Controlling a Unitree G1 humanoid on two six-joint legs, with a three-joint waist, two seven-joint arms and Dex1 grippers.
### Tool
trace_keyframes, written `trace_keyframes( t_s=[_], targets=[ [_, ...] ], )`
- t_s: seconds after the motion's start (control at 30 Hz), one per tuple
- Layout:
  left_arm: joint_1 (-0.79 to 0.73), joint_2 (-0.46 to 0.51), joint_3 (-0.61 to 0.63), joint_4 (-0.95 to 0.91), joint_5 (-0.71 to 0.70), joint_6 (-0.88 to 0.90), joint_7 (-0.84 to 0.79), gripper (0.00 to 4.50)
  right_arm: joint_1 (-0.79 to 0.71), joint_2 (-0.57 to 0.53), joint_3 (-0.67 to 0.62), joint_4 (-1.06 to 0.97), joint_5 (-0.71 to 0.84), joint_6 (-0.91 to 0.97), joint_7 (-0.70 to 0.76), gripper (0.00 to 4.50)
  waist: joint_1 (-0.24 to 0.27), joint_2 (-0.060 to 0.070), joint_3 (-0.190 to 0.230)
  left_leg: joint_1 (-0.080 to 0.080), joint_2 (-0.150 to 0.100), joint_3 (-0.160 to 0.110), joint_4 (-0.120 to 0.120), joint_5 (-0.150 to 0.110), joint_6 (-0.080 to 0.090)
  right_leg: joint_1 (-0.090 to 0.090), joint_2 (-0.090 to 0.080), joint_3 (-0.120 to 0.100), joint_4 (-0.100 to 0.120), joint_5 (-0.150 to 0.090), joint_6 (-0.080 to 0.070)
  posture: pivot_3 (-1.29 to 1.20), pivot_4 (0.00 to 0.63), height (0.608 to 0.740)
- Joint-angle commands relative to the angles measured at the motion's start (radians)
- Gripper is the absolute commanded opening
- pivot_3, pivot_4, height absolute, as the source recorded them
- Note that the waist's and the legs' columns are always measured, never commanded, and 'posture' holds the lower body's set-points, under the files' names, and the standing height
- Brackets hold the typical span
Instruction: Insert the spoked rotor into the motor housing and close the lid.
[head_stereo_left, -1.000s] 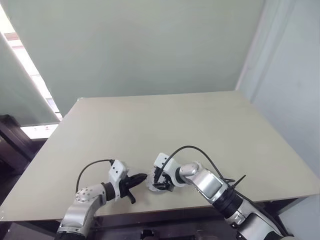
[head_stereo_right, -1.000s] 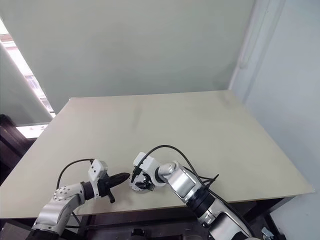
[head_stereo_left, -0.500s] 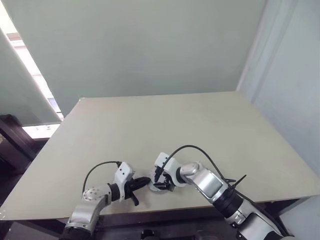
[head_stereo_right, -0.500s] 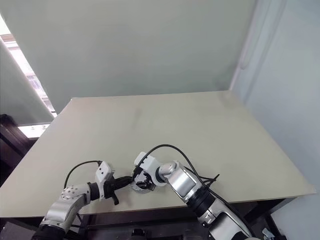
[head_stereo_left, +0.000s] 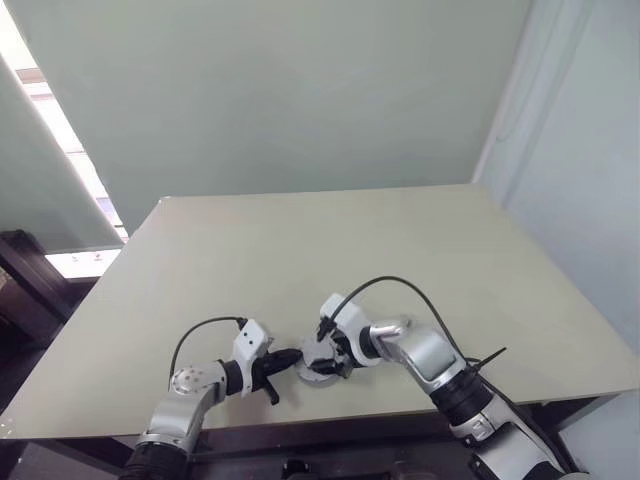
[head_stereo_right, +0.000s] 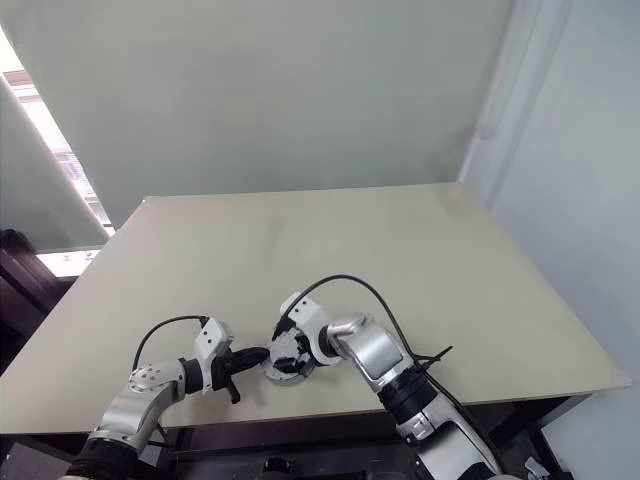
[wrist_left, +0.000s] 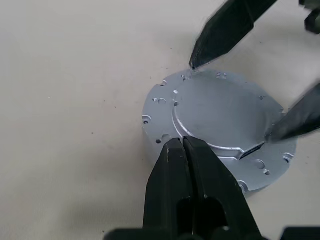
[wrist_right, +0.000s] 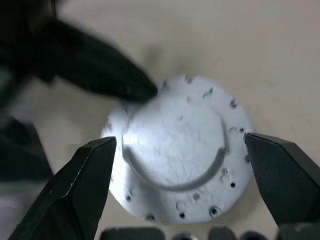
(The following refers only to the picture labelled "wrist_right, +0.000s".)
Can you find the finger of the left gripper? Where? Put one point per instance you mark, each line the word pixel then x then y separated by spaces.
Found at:
pixel 100 67
pixel 17 150

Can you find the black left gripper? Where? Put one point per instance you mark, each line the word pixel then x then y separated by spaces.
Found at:
pixel 20 32

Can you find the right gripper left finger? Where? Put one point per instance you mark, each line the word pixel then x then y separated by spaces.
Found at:
pixel 65 205

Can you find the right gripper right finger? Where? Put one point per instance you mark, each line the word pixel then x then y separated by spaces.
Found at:
pixel 287 180

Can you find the silver motor lid circuit board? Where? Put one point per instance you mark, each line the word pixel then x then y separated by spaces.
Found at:
pixel 180 140

